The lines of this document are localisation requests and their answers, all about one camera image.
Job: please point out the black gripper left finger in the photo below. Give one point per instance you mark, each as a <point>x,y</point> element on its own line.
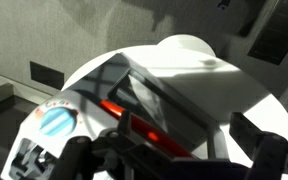
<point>125,123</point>

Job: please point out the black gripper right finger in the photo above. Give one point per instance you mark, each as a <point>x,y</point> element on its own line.
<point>267,150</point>

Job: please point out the grey toy stove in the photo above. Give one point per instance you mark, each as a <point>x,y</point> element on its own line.
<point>84,100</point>

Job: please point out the blue stove knob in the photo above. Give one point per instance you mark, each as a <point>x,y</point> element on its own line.
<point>58,120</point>

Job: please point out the black stove burner grate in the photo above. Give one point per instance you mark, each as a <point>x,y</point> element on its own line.
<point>27,156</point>

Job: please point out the grey oven door with window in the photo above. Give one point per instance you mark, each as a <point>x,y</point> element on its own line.
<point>174,106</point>

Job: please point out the round white pedestal table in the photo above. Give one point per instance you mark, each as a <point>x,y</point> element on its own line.
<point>237,83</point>

